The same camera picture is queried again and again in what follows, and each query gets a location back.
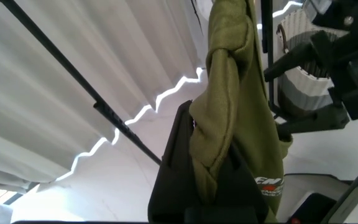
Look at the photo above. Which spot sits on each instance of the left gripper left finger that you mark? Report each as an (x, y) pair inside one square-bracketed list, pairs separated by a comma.
[(172, 180)]

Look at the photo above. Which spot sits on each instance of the white laundry basket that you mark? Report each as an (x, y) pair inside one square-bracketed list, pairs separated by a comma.
[(303, 90)]

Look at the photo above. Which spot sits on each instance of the black clothes rack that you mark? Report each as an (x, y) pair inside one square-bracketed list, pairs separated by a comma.
[(73, 74)]

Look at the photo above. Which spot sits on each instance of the green garment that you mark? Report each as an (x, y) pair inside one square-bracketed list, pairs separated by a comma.
[(228, 93)]

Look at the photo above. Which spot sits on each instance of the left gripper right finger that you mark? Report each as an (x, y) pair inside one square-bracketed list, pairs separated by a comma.
[(238, 193)]

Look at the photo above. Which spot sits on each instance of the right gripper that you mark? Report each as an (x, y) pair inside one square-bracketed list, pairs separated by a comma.
[(356, 62)]

